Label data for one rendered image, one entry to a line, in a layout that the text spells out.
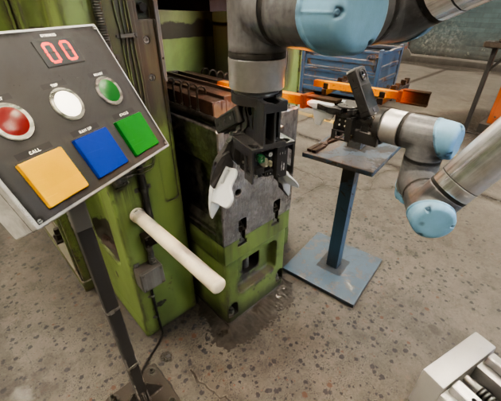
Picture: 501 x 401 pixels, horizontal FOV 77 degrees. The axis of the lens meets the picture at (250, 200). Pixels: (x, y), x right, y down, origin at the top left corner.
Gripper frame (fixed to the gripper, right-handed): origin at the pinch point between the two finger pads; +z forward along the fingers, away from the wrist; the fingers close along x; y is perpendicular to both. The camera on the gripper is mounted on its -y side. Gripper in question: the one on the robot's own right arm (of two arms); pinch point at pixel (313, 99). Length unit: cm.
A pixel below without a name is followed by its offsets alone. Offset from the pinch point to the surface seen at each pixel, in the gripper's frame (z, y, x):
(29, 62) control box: 15, -14, -58
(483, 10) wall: 155, 1, 753
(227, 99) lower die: 27.5, 3.6, -6.5
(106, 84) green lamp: 16.2, -8.8, -46.0
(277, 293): 21, 101, 14
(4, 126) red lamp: 6, -8, -65
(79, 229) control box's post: 18, 20, -59
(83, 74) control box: 16, -11, -50
